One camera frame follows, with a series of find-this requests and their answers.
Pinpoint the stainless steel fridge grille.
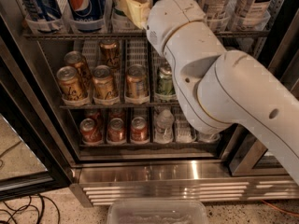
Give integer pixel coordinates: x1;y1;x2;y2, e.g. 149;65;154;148
70;161;299;207

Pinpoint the gold lacroix can rear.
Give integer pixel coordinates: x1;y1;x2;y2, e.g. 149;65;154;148
99;40;121;69

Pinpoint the white labelled can right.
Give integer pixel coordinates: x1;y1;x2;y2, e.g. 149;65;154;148
235;0;271;19

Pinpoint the clear plastic bin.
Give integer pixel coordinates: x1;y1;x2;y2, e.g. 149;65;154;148
107;199;209;224

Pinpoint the clear water bottle right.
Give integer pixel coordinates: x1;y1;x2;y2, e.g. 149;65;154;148
199;133;220;143

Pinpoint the gold lacroix can lane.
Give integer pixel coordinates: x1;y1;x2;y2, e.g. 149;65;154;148
126;64;149;99
93;65;119;101

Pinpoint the gold lacroix can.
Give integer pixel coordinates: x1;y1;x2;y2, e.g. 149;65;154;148
99;40;121;69
64;51;92;89
56;66;87;101

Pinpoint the green lacroix can left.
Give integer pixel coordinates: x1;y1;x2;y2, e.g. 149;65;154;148
156;63;175;95

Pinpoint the left glass fridge door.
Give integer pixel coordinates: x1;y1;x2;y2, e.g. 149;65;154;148
0;39;72;203

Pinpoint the red can front left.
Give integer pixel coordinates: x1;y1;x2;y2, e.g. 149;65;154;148
79;119;102;143

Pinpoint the right glass fridge door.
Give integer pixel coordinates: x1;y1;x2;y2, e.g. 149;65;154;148
220;9;299;176

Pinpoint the black cable on floor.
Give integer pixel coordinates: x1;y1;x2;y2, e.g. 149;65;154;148
0;194;62;224

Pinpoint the glass fridge door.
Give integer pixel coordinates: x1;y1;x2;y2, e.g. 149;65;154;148
0;39;72;203
220;9;299;176

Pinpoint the white labelled can left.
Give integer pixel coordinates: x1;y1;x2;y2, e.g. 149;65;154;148
190;0;233;21

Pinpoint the red can rear left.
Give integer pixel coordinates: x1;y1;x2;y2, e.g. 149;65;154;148
84;109;103;127

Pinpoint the orange cable on floor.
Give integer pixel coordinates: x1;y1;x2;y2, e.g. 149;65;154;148
261;199;299;217

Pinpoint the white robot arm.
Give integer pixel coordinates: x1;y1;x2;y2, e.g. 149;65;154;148
117;0;299;183

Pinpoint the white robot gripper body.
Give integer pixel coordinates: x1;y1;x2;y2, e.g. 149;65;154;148
146;0;225;78

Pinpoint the red can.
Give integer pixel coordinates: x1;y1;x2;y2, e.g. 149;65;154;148
107;118;126;142
130;117;148;142
84;109;103;127
108;108;126;120
79;119;102;143

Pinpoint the white labelled can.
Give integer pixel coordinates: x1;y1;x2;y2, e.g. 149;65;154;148
235;0;271;19
190;0;233;21

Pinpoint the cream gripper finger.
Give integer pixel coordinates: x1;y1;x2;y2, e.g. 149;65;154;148
113;0;153;30

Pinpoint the red can front right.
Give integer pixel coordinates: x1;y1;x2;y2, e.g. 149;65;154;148
130;117;148;142

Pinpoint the red can rear middle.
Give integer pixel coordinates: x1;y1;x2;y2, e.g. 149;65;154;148
108;108;126;120

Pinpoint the gold lacroix can back left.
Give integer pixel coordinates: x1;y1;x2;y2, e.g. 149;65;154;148
64;51;92;89

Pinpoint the top wire shelf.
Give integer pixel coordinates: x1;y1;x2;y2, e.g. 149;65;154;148
22;31;269;40

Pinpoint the clear water bottle left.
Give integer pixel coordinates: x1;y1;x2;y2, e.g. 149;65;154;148
155;109;175;144

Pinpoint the middle wire shelf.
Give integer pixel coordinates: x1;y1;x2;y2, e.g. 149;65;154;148
59;101;179;109

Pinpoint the gold lacroix can front left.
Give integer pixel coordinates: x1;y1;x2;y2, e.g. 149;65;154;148
56;66;87;101

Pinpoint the wire shelf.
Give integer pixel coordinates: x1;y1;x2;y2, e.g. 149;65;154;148
22;31;269;40
59;101;179;109

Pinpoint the clear water bottle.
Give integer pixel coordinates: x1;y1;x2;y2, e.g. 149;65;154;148
155;109;175;144
199;133;220;143

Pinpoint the red can front middle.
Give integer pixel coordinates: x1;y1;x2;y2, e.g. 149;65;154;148
107;118;126;142

